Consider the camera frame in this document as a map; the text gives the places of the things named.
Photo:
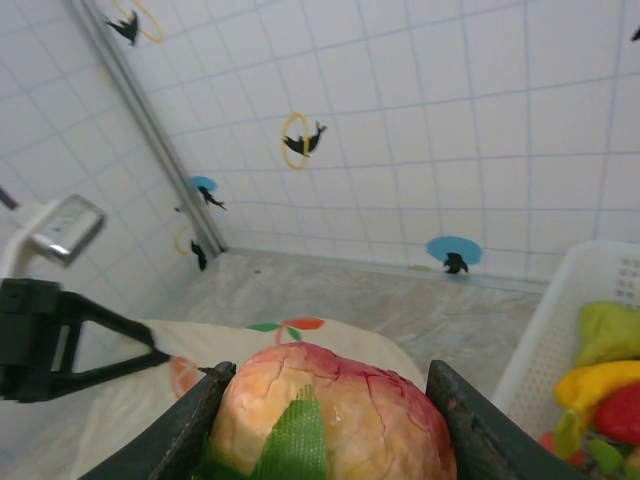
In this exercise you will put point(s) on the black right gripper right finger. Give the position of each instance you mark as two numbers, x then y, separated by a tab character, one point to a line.
490	440

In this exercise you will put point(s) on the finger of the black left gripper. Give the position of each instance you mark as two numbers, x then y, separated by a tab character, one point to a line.
100	312
100	377

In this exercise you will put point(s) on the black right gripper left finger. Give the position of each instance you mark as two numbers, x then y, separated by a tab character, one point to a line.
165	440

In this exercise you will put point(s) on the translucent fruit-print plastic bag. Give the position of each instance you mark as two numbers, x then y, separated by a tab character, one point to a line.
210	340

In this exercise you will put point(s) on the pink yellow fake peach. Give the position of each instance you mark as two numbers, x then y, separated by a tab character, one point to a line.
350	400

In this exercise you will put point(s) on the yellow fake banana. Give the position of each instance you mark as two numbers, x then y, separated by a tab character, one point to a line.
600	380

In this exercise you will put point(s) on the red fake strawberry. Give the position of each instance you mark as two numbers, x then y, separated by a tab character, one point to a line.
620	415

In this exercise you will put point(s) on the large green fake pear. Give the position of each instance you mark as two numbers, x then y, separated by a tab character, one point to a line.
610	330

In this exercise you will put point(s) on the white plastic basket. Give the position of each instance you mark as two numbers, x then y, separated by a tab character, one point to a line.
550	325

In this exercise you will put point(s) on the blue circle dolphin sticker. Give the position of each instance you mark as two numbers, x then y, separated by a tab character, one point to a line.
452	250
205	187

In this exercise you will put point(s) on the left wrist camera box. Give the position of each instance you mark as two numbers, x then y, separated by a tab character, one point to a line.
65	225

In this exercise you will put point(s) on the aluminium frame post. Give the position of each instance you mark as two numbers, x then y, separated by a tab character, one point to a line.
150	125

